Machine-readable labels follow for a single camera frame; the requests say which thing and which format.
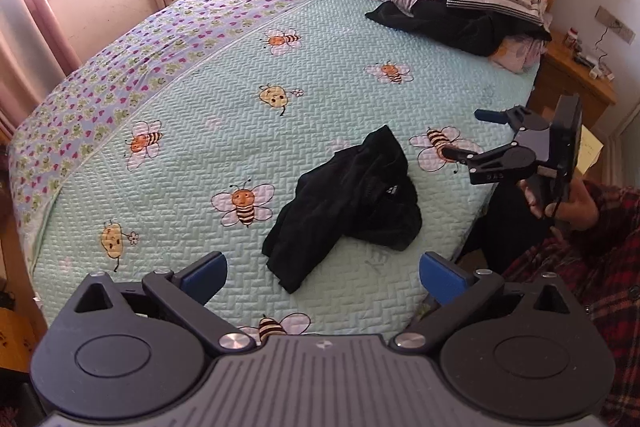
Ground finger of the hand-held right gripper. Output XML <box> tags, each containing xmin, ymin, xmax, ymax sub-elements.
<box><xmin>442</xmin><ymin>143</ymin><xmax>516</xmax><ymax>186</ymax></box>
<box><xmin>474</xmin><ymin>105</ymin><xmax>532</xmax><ymax>128</ymax></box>

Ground person's plaid shirt torso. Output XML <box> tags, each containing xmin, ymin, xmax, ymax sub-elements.
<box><xmin>500</xmin><ymin>237</ymin><xmax>640</xmax><ymax>427</ymax></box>

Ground black pants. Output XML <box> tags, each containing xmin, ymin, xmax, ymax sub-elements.
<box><xmin>261</xmin><ymin>124</ymin><xmax>423</xmax><ymax>294</ymax></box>

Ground person's right forearm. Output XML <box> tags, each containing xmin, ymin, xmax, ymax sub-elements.
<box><xmin>575</xmin><ymin>181</ymin><xmax>640</xmax><ymax>255</ymax></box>

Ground person's legs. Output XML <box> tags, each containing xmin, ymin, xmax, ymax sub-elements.
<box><xmin>462</xmin><ymin>179</ymin><xmax>548</xmax><ymax>270</ymax></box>

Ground bee printed quilted bedspread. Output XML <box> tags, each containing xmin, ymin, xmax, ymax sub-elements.
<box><xmin>7</xmin><ymin>0</ymin><xmax>543</xmax><ymax>358</ymax></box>

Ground wooden nightstand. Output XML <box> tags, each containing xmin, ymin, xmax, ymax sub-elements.
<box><xmin>527</xmin><ymin>42</ymin><xmax>618</xmax><ymax>142</ymax></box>

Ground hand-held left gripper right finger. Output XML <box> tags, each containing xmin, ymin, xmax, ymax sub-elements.
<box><xmin>391</xmin><ymin>251</ymin><xmax>587</xmax><ymax>355</ymax></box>

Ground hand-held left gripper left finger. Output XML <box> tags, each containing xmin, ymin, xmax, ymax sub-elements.
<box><xmin>74</xmin><ymin>251</ymin><xmax>256</xmax><ymax>355</ymax></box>

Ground wall socket panel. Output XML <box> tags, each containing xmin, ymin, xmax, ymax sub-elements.
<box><xmin>595</xmin><ymin>6</ymin><xmax>637</xmax><ymax>42</ymax></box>

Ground person's right hand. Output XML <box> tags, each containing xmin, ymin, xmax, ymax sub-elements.
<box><xmin>519</xmin><ymin>179</ymin><xmax>600</xmax><ymax>240</ymax></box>

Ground white charger plug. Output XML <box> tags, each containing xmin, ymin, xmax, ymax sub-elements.
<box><xmin>587</xmin><ymin>57</ymin><xmax>615</xmax><ymax>81</ymax></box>

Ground pink floral pillow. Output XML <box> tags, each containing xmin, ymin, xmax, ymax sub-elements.
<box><xmin>487</xmin><ymin>34</ymin><xmax>546</xmax><ymax>72</ymax></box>

